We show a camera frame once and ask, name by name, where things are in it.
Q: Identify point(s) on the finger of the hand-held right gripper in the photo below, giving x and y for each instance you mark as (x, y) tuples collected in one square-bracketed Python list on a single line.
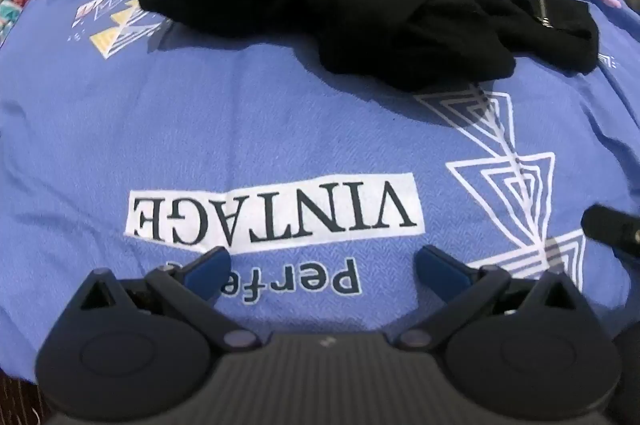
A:
[(612, 230)]

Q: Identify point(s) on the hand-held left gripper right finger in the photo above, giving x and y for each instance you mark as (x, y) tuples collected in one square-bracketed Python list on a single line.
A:
[(440, 267)]

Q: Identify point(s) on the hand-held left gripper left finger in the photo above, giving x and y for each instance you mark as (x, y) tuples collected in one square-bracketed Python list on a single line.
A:
[(207, 269)]

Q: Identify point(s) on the blue printed bedsheet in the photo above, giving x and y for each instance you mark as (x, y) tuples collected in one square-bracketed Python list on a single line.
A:
[(250, 130)]

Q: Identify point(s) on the teal patterned quilt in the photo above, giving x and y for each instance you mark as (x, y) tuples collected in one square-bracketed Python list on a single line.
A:
[(7, 22)]

